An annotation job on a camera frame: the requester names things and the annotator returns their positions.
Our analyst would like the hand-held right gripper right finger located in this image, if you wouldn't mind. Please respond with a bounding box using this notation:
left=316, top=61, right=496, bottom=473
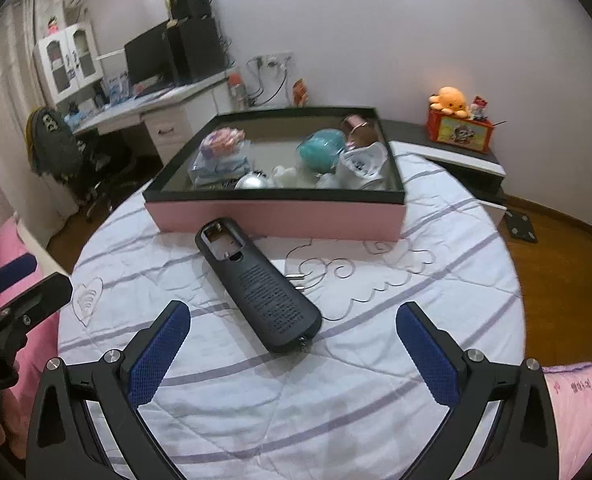
left=395, top=301, right=562, bottom=480

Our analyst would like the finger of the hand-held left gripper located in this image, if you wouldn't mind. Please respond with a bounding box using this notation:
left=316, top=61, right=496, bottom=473
left=0, top=273, right=73, bottom=341
left=0, top=254, right=39, bottom=293

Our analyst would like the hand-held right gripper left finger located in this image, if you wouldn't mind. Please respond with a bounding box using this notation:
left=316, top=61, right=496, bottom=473
left=26, top=300, right=192, bottom=480

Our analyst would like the black plastic device case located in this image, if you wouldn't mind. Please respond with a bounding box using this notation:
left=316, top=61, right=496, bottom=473
left=195, top=217, right=323, bottom=356

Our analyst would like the pink box with black rim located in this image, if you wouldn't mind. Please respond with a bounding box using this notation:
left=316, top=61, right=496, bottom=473
left=142, top=106, right=407, bottom=242

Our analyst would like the white plastic ribbed cover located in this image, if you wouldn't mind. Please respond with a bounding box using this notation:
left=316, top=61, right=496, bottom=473
left=337, top=141, right=392, bottom=191

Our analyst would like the white round soft object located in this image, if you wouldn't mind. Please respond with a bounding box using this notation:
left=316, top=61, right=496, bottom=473
left=271, top=165, right=302, bottom=188

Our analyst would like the round table with striped cloth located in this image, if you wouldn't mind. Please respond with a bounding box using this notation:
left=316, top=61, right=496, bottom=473
left=56, top=152, right=527, bottom=480

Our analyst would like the grey backpack on chair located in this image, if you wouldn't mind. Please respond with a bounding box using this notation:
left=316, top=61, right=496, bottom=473
left=26, top=108, right=82, bottom=176

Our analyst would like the beige curtain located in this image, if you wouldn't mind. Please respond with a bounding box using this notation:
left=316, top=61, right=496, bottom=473
left=0, top=0, right=42, bottom=221

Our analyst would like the white cabinet drawer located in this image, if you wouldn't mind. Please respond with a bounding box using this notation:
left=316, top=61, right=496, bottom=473
left=476, top=197, right=508, bottom=228

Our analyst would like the purple printed blanket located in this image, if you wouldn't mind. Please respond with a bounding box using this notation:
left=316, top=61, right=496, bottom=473
left=541, top=355, right=592, bottom=480

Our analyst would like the white glass-door cabinet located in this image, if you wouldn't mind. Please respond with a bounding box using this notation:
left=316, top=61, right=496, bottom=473
left=33, top=22, right=104, bottom=103

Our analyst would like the clear packet with green label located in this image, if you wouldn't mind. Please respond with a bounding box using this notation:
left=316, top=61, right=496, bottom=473
left=188, top=147, right=254, bottom=190

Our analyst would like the silver ball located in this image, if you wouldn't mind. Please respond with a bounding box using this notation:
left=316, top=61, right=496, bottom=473
left=234, top=171, right=269, bottom=190

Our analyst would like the white desk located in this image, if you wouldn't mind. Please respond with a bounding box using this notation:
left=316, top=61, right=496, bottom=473
left=73, top=67, right=237, bottom=136

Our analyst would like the white desk drawer unit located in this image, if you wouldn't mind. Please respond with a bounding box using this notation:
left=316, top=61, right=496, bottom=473
left=143, top=110, right=197, bottom=163

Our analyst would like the low black and white cabinet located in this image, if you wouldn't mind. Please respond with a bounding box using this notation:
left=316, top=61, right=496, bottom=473
left=378, top=119, right=508, bottom=231

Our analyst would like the red printed box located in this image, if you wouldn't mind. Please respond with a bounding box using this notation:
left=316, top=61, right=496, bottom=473
left=426, top=105, right=495, bottom=154

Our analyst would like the teal ball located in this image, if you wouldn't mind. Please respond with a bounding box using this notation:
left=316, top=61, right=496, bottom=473
left=297, top=129, right=347, bottom=171

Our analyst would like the copper cup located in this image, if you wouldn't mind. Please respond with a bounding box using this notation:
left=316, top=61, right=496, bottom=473
left=340, top=114, right=379, bottom=147

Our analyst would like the black monitor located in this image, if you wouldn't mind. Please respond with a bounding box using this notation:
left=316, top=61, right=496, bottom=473
left=124, top=22, right=174, bottom=88

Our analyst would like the small red and white toy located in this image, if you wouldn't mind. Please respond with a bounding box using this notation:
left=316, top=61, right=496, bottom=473
left=470, top=95, right=492, bottom=122

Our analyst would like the orange octopus plush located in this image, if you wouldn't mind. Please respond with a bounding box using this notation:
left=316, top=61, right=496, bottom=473
left=428, top=86, right=469, bottom=118

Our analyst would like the clear bottle with orange cap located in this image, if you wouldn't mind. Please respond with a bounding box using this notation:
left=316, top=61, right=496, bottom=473
left=228, top=75, right=249, bottom=110

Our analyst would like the black computer tower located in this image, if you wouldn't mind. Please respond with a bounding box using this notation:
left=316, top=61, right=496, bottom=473
left=163, top=15, right=227, bottom=86

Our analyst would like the black box on tower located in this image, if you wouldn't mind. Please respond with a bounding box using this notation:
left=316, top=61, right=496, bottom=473
left=168, top=0, right=214, bottom=21

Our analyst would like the black metal floor bracket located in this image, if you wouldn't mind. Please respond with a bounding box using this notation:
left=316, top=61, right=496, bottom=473
left=506, top=210, right=534, bottom=243

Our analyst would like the black power cable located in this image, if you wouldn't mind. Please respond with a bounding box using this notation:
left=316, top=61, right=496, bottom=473
left=246, top=57, right=284, bottom=106

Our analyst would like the white wall power outlet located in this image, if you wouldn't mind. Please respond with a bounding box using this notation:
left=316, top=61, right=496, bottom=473
left=253, top=51, right=295, bottom=68

